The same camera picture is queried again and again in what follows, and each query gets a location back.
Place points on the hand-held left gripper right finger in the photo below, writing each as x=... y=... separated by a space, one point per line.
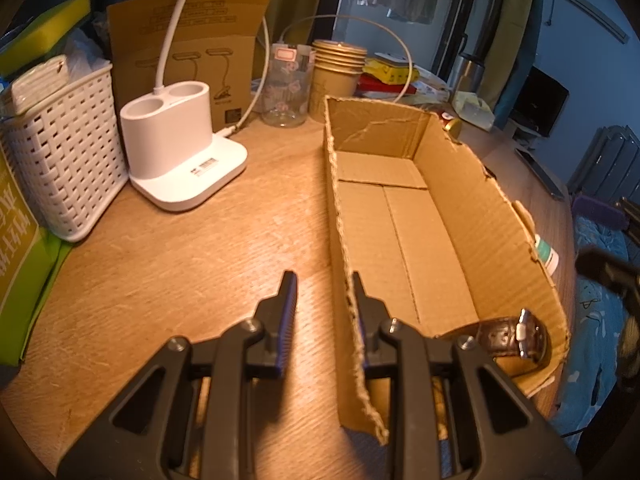
x=361 y=320

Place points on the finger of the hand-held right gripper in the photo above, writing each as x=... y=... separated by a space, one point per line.
x=607 y=270

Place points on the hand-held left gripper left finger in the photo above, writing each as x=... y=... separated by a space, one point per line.
x=286 y=320

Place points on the brown cardboard box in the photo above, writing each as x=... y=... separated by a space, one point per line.
x=400 y=240

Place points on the jar with yellow lid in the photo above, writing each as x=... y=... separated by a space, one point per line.
x=452 y=127

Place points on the blue printed bed sheet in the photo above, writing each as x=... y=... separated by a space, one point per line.
x=595 y=320

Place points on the white bottle with green label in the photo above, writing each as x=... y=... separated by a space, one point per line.
x=547 y=255

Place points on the grey radiator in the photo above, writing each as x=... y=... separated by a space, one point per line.
x=610 y=160

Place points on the black monitor screen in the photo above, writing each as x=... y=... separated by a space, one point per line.
x=542 y=100

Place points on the white desk lamp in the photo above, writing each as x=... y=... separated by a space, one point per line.
x=170 y=160

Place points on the pale yellow tissue pack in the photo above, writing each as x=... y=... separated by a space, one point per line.
x=472 y=107

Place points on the clear printed glass cup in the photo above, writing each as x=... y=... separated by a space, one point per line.
x=285 y=95

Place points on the stack of brown paper cups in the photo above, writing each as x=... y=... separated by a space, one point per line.
x=332 y=90

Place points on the steel thermos flask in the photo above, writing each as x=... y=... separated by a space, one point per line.
x=467 y=70

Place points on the white blue packet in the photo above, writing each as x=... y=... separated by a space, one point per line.
x=432 y=85

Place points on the yellow packet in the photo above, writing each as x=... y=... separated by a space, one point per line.
x=387 y=71

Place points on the yellow curtain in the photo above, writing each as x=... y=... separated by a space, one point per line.
x=510 y=35

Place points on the white flat box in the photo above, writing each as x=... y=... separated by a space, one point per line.
x=395 y=57

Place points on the green printed box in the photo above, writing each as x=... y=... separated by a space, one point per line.
x=20 y=260

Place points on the white woven plastic basket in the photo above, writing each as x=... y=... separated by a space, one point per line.
x=65 y=160

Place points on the brown cardboard lamp packaging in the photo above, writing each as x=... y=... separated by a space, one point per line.
x=220 y=25

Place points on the clear plastic bag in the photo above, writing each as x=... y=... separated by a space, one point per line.
x=82 y=52

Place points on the beige packet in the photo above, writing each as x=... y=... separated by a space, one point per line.
x=37 y=80

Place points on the yellow green sponge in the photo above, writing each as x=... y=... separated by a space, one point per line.
x=50 y=25

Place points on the black sliding door frame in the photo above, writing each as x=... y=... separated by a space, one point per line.
x=452 y=25

